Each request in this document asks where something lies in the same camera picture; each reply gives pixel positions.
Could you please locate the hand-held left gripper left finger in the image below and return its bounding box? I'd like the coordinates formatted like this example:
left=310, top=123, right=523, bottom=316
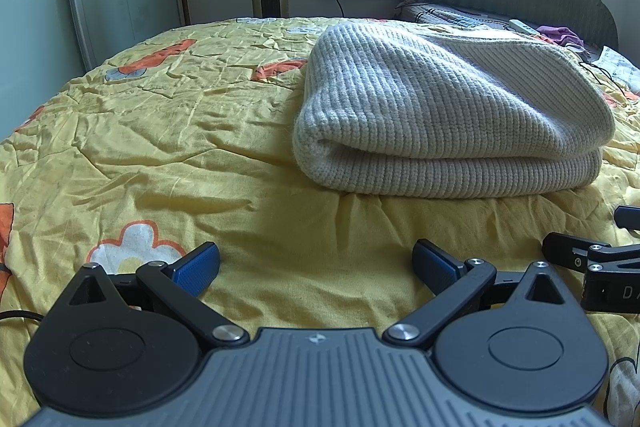
left=64, top=241, right=251, bottom=351

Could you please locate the white knitted sweater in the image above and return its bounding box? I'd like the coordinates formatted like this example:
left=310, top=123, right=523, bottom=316
left=292, top=21, right=617, bottom=200

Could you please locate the yellow printed quilt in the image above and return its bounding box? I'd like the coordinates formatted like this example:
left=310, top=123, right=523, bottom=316
left=0, top=16, right=640, bottom=427

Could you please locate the patterned pillow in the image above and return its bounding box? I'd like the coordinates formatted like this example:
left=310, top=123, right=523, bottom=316
left=394, top=0, right=607, bottom=58

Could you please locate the thin black cable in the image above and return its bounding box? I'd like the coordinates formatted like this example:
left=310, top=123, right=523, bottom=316
left=577, top=60, right=640, bottom=100

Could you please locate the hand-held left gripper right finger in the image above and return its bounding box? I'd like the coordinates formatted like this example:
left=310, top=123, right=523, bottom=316
left=382, top=240, right=569, bottom=351

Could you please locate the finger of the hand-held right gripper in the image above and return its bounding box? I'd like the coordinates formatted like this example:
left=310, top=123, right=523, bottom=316
left=542, top=231, right=640, bottom=274
left=614, top=205, right=640, bottom=231

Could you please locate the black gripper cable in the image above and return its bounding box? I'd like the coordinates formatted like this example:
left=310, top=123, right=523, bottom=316
left=0, top=310, right=47, bottom=324

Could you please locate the purple cloth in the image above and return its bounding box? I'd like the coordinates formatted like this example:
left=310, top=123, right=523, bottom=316
left=537, top=25, right=584, bottom=48

